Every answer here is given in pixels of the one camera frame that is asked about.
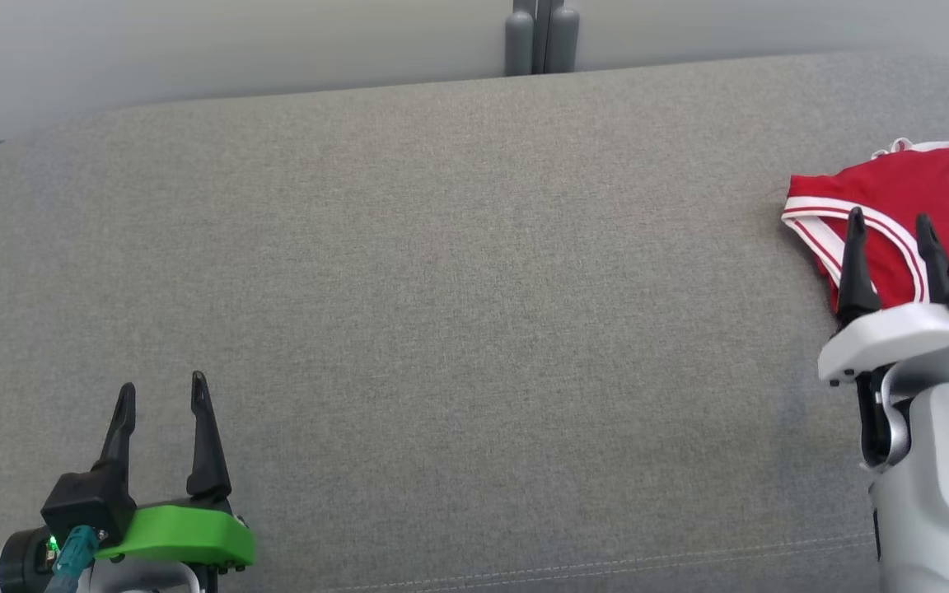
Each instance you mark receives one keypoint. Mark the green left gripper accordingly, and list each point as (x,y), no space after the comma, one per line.
(186,531)

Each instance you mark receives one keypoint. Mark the red shirt with white sleeves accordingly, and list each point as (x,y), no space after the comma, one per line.
(895,193)

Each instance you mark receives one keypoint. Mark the grey partition post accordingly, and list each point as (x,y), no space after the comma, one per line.
(519,41)
(563,41)

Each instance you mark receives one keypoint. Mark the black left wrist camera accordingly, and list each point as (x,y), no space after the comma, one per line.
(83,502)

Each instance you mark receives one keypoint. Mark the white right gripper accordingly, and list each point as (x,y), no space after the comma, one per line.
(895,342)

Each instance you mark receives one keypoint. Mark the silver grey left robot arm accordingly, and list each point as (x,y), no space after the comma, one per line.
(153,576)

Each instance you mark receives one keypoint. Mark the stack of red shirts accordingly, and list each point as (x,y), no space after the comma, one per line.
(923,147)

